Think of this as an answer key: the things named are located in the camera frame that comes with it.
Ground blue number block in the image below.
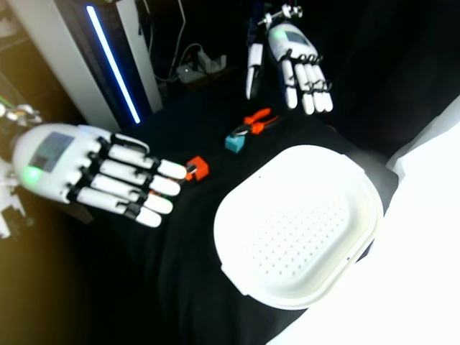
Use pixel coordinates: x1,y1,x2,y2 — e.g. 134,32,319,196
224,132,249,155

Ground white power adapter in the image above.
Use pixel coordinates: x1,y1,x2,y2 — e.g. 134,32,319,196
178,53,228,84

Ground red block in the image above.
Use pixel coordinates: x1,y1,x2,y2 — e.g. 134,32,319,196
189,156,210,180

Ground orange-handled pliers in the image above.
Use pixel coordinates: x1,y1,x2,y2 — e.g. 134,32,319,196
232,107,280,137

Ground white perforated plastic basket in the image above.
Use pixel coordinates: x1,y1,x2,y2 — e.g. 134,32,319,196
213,144,385,311

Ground black table cloth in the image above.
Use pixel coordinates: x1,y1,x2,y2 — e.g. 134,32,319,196
68,84,400,345

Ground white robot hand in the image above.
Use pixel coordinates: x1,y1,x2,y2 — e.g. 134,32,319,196
12,123,188,229
245,22,334,116

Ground white tower with blue light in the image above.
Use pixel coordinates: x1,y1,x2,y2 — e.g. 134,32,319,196
6,0,165,132

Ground white cable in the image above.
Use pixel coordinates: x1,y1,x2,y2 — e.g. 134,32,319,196
154,42,206,82

